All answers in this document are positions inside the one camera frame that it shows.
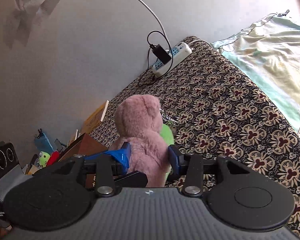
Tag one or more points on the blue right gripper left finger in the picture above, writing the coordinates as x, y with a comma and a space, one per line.
119, 159

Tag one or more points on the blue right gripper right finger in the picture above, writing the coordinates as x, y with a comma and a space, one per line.
176, 159

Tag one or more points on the pink plush teddy bear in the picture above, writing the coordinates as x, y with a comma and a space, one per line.
139, 122

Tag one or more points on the green plush toy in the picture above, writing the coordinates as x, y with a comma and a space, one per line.
167, 135

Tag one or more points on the brown wooden box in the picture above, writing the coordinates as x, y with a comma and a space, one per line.
83, 145

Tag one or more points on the yellow book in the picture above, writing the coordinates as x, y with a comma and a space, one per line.
95, 119

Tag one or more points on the floral patterned bed cover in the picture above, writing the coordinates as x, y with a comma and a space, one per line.
219, 110

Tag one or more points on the red toy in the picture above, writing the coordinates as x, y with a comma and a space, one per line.
54, 157

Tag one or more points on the green frog toy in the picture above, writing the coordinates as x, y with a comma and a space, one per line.
43, 158

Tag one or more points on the black charger plug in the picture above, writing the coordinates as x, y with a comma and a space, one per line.
160, 53

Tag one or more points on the white power strip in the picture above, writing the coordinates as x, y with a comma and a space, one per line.
178, 54

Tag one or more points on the light green floral quilt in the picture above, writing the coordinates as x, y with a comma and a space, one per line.
268, 52

